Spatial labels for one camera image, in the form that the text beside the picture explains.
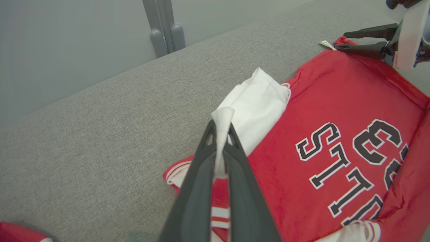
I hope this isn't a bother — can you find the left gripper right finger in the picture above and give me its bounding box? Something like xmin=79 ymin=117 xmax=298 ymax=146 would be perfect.
xmin=223 ymin=123 xmax=283 ymax=242

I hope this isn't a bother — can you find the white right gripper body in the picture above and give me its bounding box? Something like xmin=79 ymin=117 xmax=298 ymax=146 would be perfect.
xmin=386 ymin=0 xmax=430 ymax=69

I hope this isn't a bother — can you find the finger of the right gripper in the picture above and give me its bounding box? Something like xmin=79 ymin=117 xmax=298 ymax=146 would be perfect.
xmin=335 ymin=41 xmax=392 ymax=61
xmin=343 ymin=23 xmax=399 ymax=41

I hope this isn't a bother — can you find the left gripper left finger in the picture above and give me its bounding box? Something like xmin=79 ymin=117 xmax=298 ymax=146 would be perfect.
xmin=158 ymin=119 xmax=217 ymax=242

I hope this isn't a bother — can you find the red jersey with black lettering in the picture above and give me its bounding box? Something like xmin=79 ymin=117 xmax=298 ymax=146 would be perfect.
xmin=163 ymin=36 xmax=430 ymax=242

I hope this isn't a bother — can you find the red garment with striped trim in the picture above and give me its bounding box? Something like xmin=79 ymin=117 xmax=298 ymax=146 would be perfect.
xmin=0 ymin=222 xmax=54 ymax=242

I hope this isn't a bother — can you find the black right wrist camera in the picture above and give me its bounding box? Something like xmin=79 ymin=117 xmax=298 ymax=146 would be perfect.
xmin=386 ymin=0 xmax=424 ymax=9

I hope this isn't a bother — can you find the grey partition post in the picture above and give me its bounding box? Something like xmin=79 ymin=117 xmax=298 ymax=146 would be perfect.
xmin=142 ymin=0 xmax=168 ymax=58
xmin=158 ymin=0 xmax=186 ymax=52

